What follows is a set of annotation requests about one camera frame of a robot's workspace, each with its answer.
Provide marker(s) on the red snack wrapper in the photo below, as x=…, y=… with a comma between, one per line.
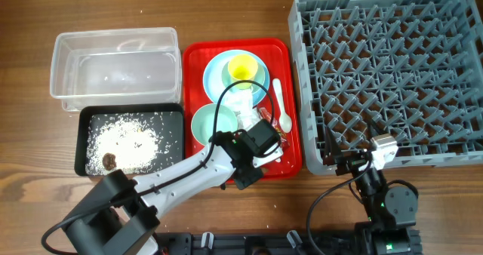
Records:
x=265, y=114

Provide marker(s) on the clear plastic storage bin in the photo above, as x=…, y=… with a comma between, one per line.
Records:
x=116, y=67

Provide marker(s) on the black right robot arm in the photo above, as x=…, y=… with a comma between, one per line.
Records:
x=391, y=207

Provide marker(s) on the light blue plate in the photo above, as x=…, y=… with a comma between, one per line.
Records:
x=212, y=81

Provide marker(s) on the white napkin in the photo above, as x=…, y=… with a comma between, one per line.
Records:
x=242, y=104

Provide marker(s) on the green rice bowl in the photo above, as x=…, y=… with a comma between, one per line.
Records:
x=203, y=122

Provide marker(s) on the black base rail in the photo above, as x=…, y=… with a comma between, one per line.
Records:
x=335, y=242

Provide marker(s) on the yellow plastic cup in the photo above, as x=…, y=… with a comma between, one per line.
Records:
x=242, y=67

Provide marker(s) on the grey dishwasher rack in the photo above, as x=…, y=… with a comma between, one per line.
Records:
x=414, y=67

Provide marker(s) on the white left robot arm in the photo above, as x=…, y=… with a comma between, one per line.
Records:
x=120, y=215

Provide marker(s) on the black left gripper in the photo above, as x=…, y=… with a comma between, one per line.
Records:
x=253, y=176

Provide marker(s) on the dark brown food lump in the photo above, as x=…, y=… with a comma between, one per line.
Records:
x=109, y=161

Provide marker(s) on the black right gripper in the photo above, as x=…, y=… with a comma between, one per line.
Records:
x=331, y=157

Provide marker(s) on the black plastic tray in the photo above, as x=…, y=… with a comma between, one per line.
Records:
x=86, y=113

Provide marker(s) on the white plastic spoon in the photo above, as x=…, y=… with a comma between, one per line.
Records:
x=284, y=119

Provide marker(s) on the red serving tray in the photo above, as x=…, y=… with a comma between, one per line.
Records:
x=273, y=54

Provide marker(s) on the cooked white rice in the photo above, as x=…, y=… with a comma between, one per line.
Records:
x=142, y=142

